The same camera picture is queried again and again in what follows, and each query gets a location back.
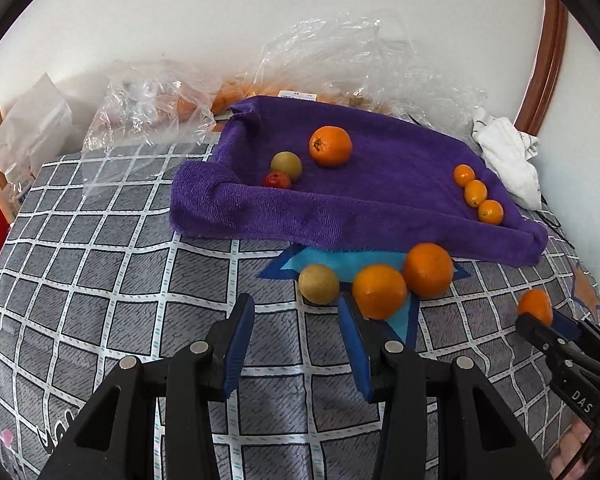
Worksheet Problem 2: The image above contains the brown wooden door frame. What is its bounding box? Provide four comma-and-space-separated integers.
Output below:
515, 0, 570, 136

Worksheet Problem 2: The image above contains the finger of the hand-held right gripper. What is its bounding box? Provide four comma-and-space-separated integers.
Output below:
552, 310, 600, 356
516, 312, 576, 361

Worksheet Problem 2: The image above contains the large clear plastic bag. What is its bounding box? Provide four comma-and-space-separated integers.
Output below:
215, 7, 488, 136

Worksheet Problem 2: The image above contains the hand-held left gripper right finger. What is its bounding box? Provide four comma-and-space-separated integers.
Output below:
337, 294, 553, 480

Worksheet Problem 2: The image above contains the black cable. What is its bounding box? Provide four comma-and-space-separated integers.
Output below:
540, 195, 573, 246

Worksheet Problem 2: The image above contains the white translucent plastic bag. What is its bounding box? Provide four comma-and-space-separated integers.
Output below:
0, 72, 76, 171

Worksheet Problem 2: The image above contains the person's right hand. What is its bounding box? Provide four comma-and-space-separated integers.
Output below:
550, 417, 598, 480

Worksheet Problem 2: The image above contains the purple towel covered tray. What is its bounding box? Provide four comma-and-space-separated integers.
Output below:
169, 95, 548, 267

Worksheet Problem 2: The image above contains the large orange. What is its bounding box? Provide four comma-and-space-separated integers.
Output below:
308, 125, 353, 168
403, 242, 454, 299
351, 264, 409, 321
516, 289, 554, 327

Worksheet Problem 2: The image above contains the grey checked bedsheet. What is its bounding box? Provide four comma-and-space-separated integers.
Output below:
0, 142, 600, 480

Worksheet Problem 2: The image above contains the white crumpled cloth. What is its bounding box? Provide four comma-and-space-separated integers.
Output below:
471, 106, 543, 211

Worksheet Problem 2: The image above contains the green jujube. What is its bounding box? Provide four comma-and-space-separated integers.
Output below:
298, 264, 341, 306
270, 151, 302, 180

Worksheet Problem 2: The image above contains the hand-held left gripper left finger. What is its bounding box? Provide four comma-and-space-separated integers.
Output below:
37, 292, 256, 480

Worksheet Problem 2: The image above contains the small clear plastic bag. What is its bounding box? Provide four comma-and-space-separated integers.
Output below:
82, 60, 218, 196

